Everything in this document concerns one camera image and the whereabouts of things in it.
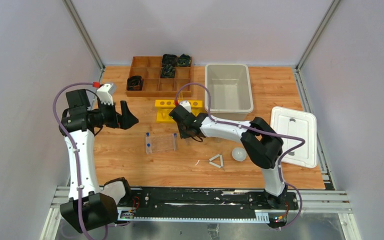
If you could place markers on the white clay triangle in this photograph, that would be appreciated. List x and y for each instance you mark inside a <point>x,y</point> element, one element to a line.
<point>217,161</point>

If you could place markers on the yellow test tube rack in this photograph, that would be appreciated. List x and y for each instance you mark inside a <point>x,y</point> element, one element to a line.
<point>165,106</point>

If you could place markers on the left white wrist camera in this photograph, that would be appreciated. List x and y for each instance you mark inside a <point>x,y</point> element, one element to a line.
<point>105,93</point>

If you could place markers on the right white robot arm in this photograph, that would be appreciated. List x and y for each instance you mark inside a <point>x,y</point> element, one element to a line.
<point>262,145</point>

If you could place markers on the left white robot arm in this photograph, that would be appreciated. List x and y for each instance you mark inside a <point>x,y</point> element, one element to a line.
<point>89,206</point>

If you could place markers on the clear plastic tube rack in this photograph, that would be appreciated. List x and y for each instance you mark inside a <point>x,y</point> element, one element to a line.
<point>159,143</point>

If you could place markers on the white plastic bin lid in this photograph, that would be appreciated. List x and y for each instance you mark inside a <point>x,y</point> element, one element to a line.
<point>299,124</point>

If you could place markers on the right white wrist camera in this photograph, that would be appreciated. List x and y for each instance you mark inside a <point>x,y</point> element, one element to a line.
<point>186,105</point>

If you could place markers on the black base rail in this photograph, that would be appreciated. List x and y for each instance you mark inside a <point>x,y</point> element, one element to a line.
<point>188,203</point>

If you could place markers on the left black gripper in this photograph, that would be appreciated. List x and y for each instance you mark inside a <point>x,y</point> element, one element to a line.
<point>113,114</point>

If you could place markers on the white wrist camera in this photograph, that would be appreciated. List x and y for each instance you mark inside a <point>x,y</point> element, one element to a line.
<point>105,93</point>
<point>186,105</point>

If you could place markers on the white round dish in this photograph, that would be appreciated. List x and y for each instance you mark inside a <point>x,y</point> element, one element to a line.
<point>239,154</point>

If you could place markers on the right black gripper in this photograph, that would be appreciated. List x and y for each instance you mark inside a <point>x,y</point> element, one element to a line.
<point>184,135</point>

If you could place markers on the beige plastic bin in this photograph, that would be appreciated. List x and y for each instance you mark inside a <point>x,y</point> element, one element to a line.
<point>230,92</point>

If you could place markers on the wooden compartment tray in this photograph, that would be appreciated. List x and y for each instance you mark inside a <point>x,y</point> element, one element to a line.
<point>148,78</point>

